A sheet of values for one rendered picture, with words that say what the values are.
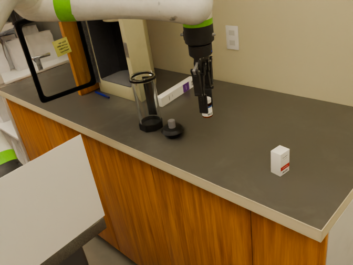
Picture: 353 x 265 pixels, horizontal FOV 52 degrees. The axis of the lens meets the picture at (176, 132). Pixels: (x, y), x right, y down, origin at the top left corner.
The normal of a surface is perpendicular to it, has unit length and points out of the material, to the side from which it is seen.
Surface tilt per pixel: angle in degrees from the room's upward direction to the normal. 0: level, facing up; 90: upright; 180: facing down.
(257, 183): 0
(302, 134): 0
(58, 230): 90
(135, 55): 90
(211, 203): 90
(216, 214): 90
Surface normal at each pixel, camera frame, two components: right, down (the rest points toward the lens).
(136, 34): 0.72, 0.25
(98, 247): -0.13, -0.87
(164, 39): -0.68, 0.43
